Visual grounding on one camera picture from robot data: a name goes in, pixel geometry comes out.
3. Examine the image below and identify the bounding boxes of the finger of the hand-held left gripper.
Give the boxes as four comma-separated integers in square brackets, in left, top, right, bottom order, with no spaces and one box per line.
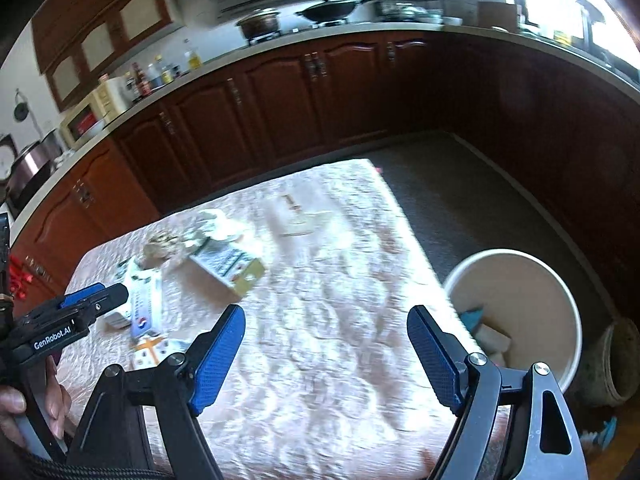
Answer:
[82,282,130,320]
[57,283,107,311]

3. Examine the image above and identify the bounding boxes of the person's left hand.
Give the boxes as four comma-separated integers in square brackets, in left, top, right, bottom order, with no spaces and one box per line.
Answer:
[0,352,76,453]

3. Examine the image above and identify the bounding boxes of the dark lidded cooking pot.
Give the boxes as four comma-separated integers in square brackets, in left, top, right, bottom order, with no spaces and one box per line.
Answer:
[236,7,282,40]

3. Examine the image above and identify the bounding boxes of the black hanging pan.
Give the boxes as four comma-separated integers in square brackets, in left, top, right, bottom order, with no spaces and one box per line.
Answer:
[12,89,31,122]

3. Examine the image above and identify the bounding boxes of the wooden cutting board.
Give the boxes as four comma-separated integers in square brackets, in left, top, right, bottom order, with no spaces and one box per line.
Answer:
[477,0,518,31]

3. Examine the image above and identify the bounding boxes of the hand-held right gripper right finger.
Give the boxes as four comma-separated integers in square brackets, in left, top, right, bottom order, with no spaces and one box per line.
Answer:
[406,304,590,480]

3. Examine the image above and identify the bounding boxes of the light blue cloth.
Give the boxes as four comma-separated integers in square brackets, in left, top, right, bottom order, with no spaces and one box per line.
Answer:
[460,307,488,331]

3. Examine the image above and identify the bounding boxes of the yellow microwave oven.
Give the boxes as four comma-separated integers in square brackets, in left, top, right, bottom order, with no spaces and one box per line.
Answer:
[60,77,133,143]

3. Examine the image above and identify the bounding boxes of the black wok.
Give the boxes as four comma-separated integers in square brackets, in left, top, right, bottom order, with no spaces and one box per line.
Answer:
[295,0,383,23]

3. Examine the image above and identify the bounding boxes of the red tassel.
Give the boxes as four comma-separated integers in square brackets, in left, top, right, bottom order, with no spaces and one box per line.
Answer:
[9,255,38,301]

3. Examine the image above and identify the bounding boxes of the small blue object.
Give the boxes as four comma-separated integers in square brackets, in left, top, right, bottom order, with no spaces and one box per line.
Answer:
[582,417,618,453]

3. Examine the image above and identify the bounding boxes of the beige crumpled paper ball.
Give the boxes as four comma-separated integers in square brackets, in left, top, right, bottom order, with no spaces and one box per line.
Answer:
[144,232,188,267]

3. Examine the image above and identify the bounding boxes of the wooden base cabinets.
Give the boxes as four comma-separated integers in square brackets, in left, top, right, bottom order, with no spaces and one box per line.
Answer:
[10,30,640,321]

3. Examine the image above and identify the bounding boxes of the gas stove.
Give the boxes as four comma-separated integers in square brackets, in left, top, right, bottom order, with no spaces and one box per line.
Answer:
[247,17,351,43]

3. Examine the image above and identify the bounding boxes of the white and blue medicine box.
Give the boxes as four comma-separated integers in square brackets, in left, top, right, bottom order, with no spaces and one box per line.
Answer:
[122,266,163,339]

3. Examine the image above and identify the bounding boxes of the long white foam block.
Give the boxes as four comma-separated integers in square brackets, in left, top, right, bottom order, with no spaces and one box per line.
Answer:
[472,324,513,356]

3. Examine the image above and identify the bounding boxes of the white plastic bucket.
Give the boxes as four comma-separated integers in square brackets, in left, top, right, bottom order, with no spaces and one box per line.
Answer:
[442,249,585,396]

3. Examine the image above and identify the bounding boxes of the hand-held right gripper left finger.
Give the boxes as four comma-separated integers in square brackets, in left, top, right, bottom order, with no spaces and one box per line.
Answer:
[66,304,247,480]

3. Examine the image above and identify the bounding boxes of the wooden wall cabinets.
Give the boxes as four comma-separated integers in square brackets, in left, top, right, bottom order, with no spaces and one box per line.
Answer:
[31,0,176,113]

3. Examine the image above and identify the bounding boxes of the orange printed snack bag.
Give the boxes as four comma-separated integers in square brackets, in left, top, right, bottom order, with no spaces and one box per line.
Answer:
[132,336,193,368]

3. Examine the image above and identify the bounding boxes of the green and white carton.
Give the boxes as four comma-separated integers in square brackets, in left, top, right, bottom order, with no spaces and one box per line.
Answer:
[189,237,266,300]

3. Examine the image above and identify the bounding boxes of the chrome faucet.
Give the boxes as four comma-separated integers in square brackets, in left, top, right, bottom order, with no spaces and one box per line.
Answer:
[575,0,608,46]

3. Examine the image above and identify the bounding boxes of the crumpled white tissue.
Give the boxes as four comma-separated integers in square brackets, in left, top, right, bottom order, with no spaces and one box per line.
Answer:
[192,210,251,243]

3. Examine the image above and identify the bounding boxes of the steel rice cooker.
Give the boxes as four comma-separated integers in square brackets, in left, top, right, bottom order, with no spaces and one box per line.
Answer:
[5,130,63,211]

